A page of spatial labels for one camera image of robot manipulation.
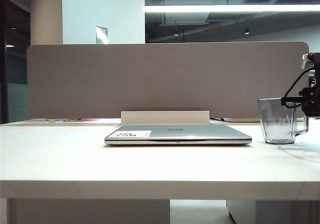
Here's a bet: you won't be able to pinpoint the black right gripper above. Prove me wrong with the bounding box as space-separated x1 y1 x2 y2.
280 85 320 118

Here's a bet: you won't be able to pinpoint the transparent grey handled water cup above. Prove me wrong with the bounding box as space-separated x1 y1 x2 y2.
257 97 310 145

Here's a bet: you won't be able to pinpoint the silver closed laptop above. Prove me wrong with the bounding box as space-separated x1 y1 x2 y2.
104 124 253 146

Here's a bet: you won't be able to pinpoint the long white ceiling light strip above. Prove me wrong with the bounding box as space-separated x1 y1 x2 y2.
144 4 320 13

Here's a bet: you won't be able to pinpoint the beige fabric desk partition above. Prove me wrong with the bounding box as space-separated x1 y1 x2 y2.
26 41 311 120

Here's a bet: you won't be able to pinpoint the red and white sticker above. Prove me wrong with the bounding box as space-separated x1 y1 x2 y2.
107 130 153 139

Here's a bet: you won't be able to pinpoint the colourful papers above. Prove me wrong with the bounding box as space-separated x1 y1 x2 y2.
53 118 101 123

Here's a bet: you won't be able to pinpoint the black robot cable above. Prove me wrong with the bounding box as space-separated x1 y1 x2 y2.
284 67 319 100

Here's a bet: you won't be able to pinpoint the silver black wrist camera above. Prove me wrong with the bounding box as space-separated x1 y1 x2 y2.
301 52 320 71

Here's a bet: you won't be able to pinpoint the framed wall notice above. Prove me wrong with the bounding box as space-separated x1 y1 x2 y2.
95 25 109 45

